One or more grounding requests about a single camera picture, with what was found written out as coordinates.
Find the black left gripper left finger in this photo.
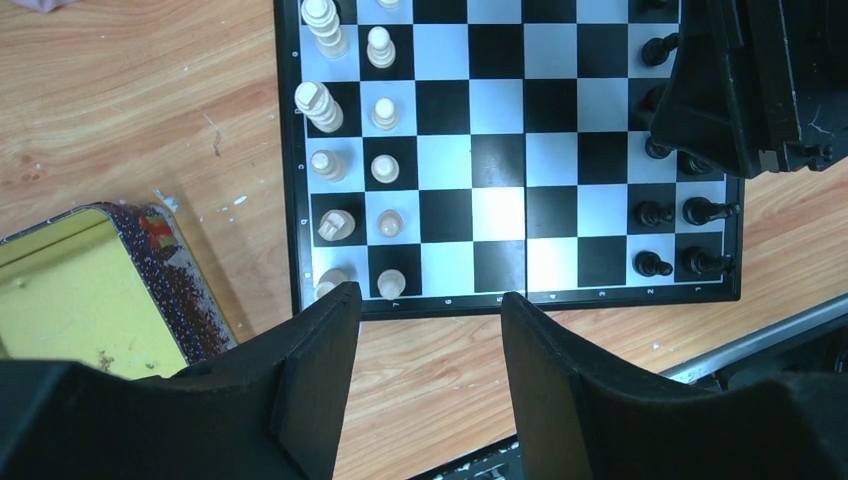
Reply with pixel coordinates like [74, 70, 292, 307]
[1, 282, 362, 479]

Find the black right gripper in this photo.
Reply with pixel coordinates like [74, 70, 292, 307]
[650, 1, 847, 178]

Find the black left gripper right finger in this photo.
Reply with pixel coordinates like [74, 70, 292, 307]
[501, 292, 847, 479]

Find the black and white chessboard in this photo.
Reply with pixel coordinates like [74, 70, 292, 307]
[274, 1, 744, 320]

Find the white chess piece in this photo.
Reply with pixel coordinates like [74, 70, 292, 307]
[313, 268, 350, 300]
[370, 154, 400, 184]
[377, 210, 404, 238]
[377, 269, 406, 301]
[371, 97, 399, 131]
[301, 0, 349, 59]
[294, 81, 344, 133]
[310, 149, 347, 183]
[366, 26, 396, 69]
[317, 209, 356, 242]

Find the gold metal tin tray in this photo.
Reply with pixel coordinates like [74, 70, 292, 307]
[1, 202, 237, 379]

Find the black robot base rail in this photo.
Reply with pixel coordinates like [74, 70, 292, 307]
[410, 291, 848, 480]

